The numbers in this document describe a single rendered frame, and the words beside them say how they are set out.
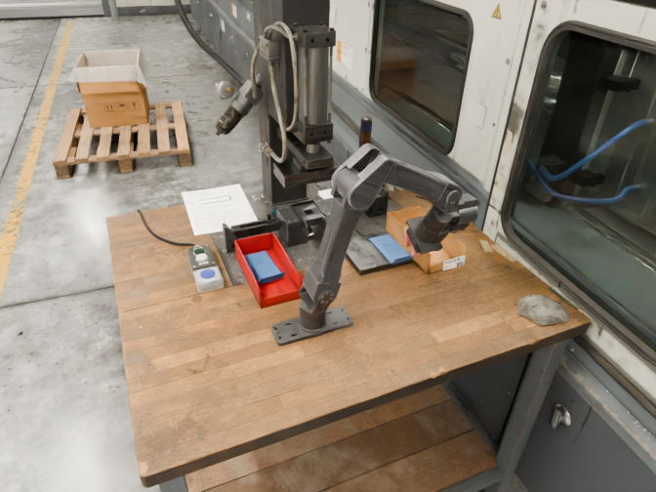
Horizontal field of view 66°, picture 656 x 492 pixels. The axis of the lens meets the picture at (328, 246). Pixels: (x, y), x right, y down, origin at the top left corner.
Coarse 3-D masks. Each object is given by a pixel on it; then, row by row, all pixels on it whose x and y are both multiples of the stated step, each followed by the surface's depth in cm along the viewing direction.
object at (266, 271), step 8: (248, 256) 148; (256, 256) 148; (264, 256) 148; (248, 264) 145; (256, 264) 145; (264, 264) 145; (272, 264) 145; (256, 272) 141; (264, 272) 141; (272, 272) 141; (280, 272) 137; (264, 280) 137; (272, 280) 139
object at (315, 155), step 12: (288, 132) 159; (288, 144) 151; (300, 144) 151; (312, 144) 142; (300, 156) 144; (312, 156) 141; (324, 156) 142; (276, 168) 145; (288, 168) 144; (300, 168) 143; (312, 168) 141; (324, 168) 145; (336, 168) 145; (288, 180) 141; (300, 180) 142; (312, 180) 144; (324, 180) 146
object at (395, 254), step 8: (376, 240) 153; (384, 240) 154; (392, 240) 154; (384, 248) 150; (392, 248) 150; (400, 248) 150; (392, 256) 147; (400, 256) 147; (408, 256) 143; (392, 264) 144
